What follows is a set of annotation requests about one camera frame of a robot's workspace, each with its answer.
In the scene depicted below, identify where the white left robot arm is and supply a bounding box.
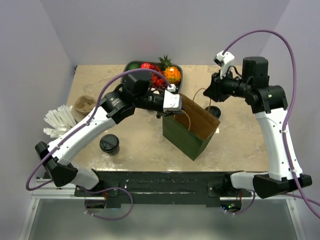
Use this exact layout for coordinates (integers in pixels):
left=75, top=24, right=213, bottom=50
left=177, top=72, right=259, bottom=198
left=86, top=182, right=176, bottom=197
left=35, top=68, right=182, bottom=196

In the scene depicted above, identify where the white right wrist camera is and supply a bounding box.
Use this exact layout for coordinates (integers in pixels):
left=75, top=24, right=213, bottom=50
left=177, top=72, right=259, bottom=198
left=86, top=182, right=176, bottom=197
left=213, top=51, right=235, bottom=79

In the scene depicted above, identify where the red apple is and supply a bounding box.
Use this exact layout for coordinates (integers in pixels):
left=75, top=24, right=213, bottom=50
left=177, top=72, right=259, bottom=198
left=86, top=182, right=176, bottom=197
left=140, top=62, right=156, bottom=70

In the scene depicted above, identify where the aluminium frame rail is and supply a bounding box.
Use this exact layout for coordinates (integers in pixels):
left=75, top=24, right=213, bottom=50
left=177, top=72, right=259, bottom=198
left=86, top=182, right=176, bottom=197
left=31, top=179, right=297, bottom=201

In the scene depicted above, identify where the stack of black lids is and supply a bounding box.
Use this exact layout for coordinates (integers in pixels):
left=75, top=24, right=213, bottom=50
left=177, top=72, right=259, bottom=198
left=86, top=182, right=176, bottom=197
left=205, top=105, right=222, bottom=119

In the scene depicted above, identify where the orange pineapple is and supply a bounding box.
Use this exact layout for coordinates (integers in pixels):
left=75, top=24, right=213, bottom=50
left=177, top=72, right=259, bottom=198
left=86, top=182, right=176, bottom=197
left=158, top=55, right=182, bottom=84

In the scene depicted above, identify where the brown and green paper bag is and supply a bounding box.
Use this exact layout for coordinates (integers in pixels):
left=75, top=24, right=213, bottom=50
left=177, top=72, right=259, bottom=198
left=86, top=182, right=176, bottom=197
left=162, top=94, right=220, bottom=161

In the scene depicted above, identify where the stack of pulp carriers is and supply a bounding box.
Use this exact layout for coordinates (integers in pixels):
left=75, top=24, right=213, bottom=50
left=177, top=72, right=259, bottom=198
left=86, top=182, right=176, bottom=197
left=71, top=95, right=97, bottom=123

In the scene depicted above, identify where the dark grey fruit tray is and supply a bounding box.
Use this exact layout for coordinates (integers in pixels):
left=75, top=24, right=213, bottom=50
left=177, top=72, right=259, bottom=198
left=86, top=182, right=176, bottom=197
left=123, top=60, right=183, bottom=93

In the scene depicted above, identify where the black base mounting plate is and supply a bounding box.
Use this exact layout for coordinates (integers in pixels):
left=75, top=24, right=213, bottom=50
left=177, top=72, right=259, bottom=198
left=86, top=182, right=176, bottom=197
left=76, top=171, right=251, bottom=208

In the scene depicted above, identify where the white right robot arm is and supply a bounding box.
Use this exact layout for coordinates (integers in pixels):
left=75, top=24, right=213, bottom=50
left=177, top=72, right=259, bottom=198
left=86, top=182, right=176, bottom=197
left=203, top=52, right=313, bottom=199

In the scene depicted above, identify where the black plastic cup lid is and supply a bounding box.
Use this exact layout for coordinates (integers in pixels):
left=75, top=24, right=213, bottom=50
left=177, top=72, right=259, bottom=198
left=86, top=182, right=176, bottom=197
left=99, top=134, right=120, bottom=148

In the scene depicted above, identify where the stack of paper cups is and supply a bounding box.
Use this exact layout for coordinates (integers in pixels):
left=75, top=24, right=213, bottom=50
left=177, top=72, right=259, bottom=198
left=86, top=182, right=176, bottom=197
left=146, top=110, right=156, bottom=114

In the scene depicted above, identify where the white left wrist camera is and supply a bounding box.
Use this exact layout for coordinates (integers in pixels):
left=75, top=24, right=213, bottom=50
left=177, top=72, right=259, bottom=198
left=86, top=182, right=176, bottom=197
left=163, top=84, right=182, bottom=112

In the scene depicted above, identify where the black paper coffee cup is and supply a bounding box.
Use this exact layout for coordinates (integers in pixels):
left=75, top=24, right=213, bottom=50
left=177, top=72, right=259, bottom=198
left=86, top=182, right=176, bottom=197
left=100, top=146, right=120, bottom=156

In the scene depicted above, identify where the red lychee bunch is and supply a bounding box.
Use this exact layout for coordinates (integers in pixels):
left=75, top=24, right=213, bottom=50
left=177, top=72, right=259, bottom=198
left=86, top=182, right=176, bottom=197
left=151, top=74, right=167, bottom=89

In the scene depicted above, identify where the white wrapped straws bundle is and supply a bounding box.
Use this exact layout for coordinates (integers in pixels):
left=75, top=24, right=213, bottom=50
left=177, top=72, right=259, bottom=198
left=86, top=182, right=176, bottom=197
left=43, top=105, right=77, bottom=138

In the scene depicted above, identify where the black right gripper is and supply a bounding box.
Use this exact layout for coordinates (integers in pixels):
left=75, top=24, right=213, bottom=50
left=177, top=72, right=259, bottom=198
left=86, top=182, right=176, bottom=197
left=203, top=67, right=252, bottom=102

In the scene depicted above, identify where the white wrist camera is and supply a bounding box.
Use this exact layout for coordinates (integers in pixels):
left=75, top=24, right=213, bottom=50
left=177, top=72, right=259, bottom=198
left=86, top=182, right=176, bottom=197
left=213, top=51, right=235, bottom=79
left=163, top=84, right=182, bottom=112

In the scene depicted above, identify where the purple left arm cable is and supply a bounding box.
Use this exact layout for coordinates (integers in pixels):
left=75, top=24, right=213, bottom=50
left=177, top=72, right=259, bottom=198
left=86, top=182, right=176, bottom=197
left=25, top=68, right=176, bottom=221

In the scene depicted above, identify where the green lime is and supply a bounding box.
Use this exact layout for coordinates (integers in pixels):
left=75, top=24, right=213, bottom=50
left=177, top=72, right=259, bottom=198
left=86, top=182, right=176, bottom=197
left=128, top=63, right=140, bottom=70

